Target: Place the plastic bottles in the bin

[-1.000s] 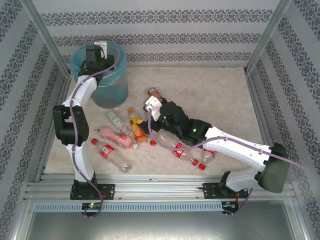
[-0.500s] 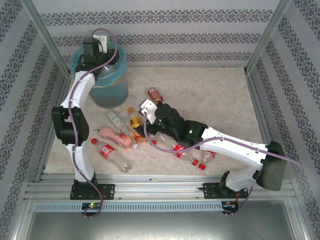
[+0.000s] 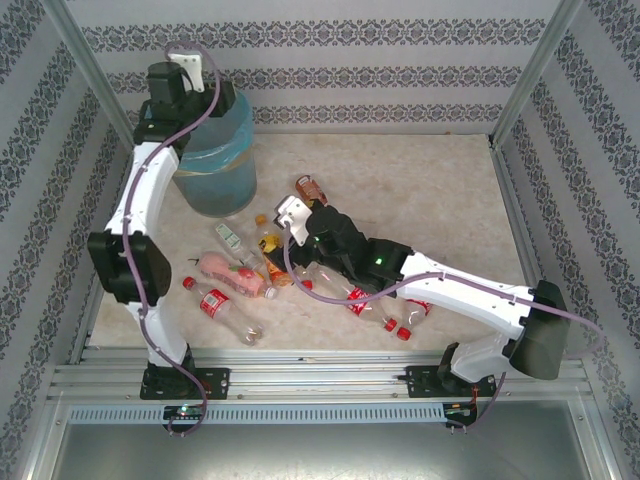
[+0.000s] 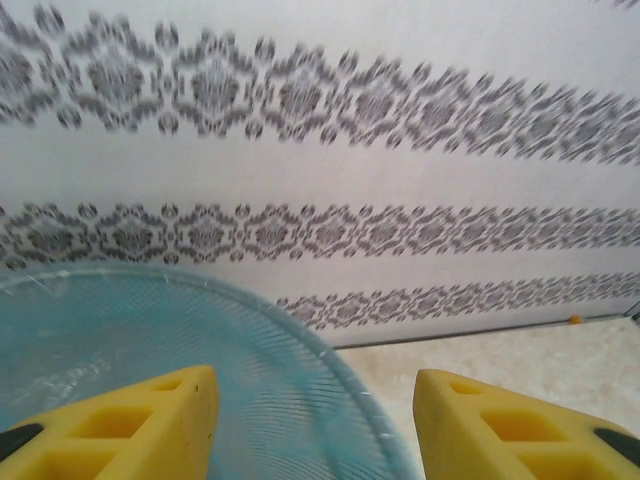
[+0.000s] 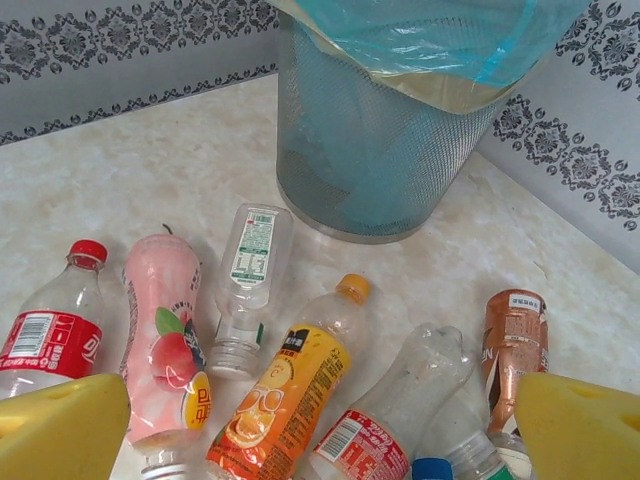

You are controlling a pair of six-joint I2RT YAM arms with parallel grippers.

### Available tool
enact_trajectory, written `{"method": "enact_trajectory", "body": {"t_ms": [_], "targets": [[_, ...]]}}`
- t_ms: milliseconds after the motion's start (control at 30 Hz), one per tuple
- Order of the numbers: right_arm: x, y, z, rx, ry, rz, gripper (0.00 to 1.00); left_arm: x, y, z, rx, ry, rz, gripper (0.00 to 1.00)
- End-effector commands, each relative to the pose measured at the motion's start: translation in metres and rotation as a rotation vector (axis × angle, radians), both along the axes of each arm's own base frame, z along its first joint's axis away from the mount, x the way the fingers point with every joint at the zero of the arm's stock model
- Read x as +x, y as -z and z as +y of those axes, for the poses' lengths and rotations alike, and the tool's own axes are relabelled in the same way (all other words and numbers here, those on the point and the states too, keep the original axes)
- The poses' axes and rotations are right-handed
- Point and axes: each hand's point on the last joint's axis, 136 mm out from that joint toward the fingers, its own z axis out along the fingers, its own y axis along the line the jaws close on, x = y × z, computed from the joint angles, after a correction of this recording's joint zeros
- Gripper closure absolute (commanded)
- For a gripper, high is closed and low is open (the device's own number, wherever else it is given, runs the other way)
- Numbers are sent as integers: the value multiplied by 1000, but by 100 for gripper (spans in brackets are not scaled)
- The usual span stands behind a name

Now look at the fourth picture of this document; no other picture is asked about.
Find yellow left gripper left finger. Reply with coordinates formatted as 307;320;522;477
0;363;222;480

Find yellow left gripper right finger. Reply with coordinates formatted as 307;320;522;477
411;368;640;480

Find translucent blue plastic bin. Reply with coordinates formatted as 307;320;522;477
0;263;422;480

